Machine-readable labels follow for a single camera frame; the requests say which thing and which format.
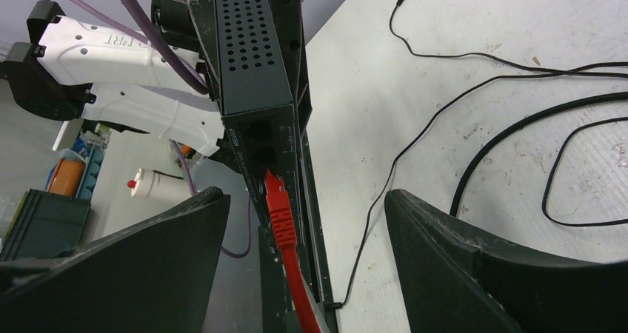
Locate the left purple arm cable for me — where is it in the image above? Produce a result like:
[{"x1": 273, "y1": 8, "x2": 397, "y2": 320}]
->
[{"x1": 44, "y1": 0, "x2": 253, "y2": 259}]

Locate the thin black power cable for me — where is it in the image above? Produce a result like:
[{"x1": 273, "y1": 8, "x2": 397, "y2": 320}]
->
[{"x1": 324, "y1": 0, "x2": 628, "y2": 312}]

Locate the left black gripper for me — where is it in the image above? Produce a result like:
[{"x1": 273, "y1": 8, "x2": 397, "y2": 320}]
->
[{"x1": 149, "y1": 0, "x2": 314, "y2": 141}]

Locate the dark grey network switch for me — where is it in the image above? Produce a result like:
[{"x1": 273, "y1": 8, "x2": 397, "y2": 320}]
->
[{"x1": 214, "y1": 0, "x2": 321, "y2": 299}]

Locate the orange tape roll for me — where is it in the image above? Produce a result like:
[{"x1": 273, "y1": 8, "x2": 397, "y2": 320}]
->
[{"x1": 46, "y1": 158, "x2": 85, "y2": 197}]

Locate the red ethernet cable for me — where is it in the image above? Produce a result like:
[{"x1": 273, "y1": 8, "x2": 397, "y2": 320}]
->
[{"x1": 264, "y1": 169, "x2": 322, "y2": 333}]

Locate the thick black ethernet cable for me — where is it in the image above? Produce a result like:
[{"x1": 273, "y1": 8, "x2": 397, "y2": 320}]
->
[{"x1": 449, "y1": 91, "x2": 628, "y2": 228}]

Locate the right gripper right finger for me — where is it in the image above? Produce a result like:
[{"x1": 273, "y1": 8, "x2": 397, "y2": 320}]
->
[{"x1": 384, "y1": 189, "x2": 627, "y2": 332}]

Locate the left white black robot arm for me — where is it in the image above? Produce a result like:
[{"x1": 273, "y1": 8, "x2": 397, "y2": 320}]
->
[{"x1": 3, "y1": 0, "x2": 312, "y2": 161}]

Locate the white emergency stop button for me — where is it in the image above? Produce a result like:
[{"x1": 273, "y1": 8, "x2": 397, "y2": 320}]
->
[{"x1": 127, "y1": 168, "x2": 190, "y2": 204}]

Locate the dark green storage crate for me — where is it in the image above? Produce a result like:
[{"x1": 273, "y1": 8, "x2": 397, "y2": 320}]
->
[{"x1": 1, "y1": 189, "x2": 90, "y2": 261}]

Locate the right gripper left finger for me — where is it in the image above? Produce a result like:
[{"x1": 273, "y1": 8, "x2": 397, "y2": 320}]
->
[{"x1": 1, "y1": 187, "x2": 230, "y2": 332}]

